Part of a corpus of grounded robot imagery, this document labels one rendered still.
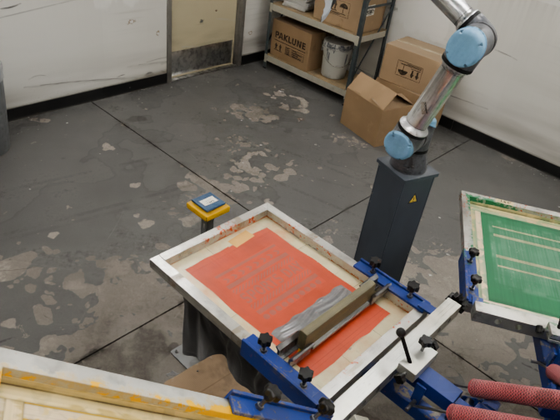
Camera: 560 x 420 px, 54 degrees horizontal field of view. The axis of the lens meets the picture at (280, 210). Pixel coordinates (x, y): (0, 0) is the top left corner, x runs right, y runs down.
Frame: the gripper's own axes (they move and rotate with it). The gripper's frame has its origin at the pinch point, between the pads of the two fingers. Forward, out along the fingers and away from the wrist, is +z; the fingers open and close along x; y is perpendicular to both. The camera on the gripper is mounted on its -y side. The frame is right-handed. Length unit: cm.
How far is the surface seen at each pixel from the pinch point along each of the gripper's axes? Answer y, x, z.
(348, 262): -13, -76, 51
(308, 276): -20, -68, 63
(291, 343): -58, -71, 68
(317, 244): -6, -65, 57
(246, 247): -12, -46, 76
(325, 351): -52, -82, 65
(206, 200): 9, -23, 82
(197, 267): -29, -37, 87
